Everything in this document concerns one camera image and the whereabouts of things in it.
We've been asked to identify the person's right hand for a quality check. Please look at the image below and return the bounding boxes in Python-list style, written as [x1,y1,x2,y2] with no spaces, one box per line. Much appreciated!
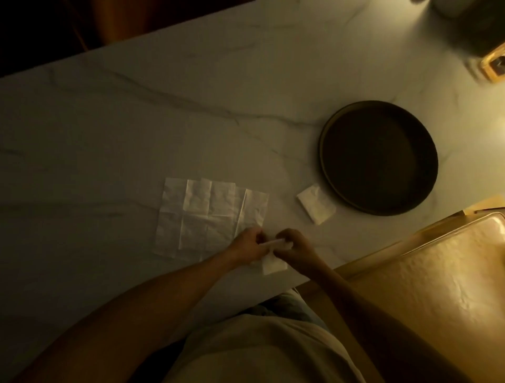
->
[274,228,332,279]

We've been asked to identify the person's left hand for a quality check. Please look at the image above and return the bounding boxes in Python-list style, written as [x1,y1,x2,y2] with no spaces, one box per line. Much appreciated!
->
[225,227,273,267]

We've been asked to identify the spread of white paper napkins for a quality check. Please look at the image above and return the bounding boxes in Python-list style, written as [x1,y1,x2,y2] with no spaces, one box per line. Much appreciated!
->
[154,177,270,262]

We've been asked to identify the round dark tray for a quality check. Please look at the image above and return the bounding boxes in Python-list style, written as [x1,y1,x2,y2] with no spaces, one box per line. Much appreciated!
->
[318,100,439,217]

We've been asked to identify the person's left forearm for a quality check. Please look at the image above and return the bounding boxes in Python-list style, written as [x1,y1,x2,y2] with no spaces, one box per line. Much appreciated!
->
[12,252,244,383]

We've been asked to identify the person's right forearm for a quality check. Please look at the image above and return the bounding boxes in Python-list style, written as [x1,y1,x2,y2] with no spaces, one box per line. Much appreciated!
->
[314,266,474,383]

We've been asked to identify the beige shirt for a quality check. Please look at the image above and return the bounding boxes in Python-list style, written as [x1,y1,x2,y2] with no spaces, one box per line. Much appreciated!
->
[161,314,368,383]

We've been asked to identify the gold framed small object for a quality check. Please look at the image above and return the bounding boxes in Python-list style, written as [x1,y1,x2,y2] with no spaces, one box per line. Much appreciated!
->
[479,43,505,84]

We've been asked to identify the white rounded container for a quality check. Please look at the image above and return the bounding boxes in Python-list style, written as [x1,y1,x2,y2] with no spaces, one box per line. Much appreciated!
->
[432,0,474,18]

